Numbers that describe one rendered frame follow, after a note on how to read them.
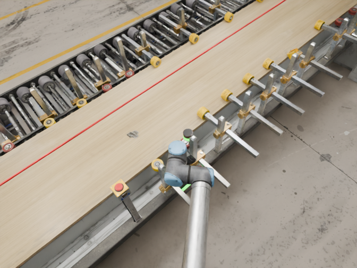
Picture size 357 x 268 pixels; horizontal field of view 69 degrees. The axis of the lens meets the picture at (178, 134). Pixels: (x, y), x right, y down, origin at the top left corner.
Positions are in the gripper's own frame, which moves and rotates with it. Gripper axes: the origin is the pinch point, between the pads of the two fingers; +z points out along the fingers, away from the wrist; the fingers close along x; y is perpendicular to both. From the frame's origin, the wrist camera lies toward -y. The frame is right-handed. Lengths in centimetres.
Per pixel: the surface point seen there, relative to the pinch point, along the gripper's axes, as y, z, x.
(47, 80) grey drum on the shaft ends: 23, 12, -154
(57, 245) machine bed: 83, 25, -28
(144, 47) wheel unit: -58, 0, -115
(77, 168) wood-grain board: 46, 7, -55
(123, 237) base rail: 49, 28, -4
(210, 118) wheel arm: -44.3, 1.3, -20.1
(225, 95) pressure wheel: -67, 1, -27
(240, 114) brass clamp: -62, 1, -7
